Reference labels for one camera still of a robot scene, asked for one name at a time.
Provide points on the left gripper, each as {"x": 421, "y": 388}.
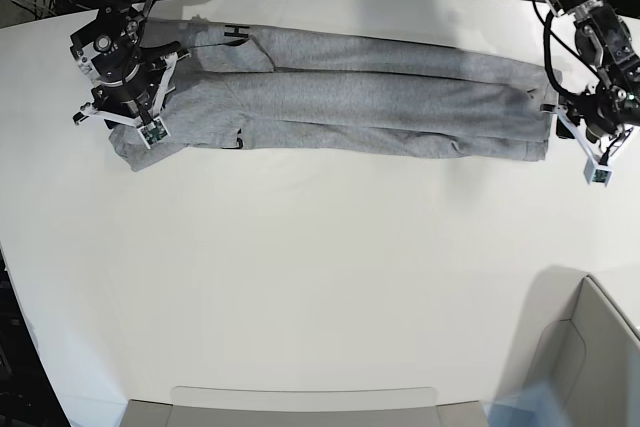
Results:
{"x": 602, "y": 122}

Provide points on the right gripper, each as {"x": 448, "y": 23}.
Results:
{"x": 133, "y": 92}

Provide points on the grey T-shirt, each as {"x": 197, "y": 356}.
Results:
{"x": 255, "y": 87}

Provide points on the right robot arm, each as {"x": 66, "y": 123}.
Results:
{"x": 114, "y": 33}

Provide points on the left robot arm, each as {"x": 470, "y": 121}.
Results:
{"x": 603, "y": 43}

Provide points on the beige box right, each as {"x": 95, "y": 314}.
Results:
{"x": 594, "y": 373}

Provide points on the blue translucent object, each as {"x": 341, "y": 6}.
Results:
{"x": 530, "y": 404}

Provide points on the beige tray bottom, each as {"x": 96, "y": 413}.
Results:
{"x": 196, "y": 406}

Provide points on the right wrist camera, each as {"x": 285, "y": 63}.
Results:
{"x": 153, "y": 132}

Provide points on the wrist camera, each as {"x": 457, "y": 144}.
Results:
{"x": 596, "y": 173}
{"x": 153, "y": 132}

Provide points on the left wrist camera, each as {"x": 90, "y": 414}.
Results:
{"x": 596, "y": 173}

